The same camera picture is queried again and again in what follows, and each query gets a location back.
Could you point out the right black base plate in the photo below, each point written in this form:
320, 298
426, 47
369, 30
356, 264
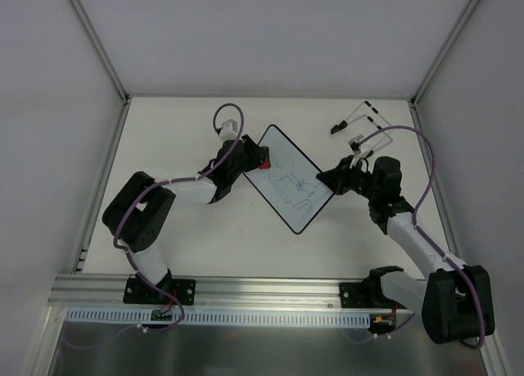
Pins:
360, 295

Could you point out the white slotted cable duct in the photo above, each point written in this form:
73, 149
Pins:
208, 317

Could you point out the wire whiteboard stand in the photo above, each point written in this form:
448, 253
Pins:
364, 120

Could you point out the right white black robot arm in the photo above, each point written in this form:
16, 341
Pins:
454, 299

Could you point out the aluminium frame post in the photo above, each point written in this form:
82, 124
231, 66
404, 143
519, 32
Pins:
445, 49
90, 32

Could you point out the white whiteboard black rim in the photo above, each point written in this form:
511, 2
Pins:
289, 185

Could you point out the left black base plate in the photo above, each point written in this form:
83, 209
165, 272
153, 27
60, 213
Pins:
137, 292

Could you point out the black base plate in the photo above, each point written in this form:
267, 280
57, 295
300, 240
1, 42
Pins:
137, 292
360, 295

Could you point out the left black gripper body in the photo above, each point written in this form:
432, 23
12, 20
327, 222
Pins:
249, 151

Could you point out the aluminium mounting rail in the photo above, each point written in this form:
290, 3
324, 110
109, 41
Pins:
217, 293

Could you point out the right aluminium frame post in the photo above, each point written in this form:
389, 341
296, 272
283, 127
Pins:
445, 49

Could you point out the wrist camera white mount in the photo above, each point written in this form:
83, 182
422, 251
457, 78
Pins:
228, 130
359, 152

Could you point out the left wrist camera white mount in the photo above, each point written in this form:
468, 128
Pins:
228, 130

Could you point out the left aluminium frame post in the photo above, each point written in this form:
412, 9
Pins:
90, 32

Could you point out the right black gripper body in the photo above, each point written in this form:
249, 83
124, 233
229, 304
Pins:
344, 179

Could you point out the red bone-shaped eraser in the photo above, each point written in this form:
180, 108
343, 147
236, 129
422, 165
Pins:
265, 164

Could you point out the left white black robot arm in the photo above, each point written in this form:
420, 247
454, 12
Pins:
138, 212

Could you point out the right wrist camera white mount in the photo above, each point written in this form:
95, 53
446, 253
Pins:
359, 152

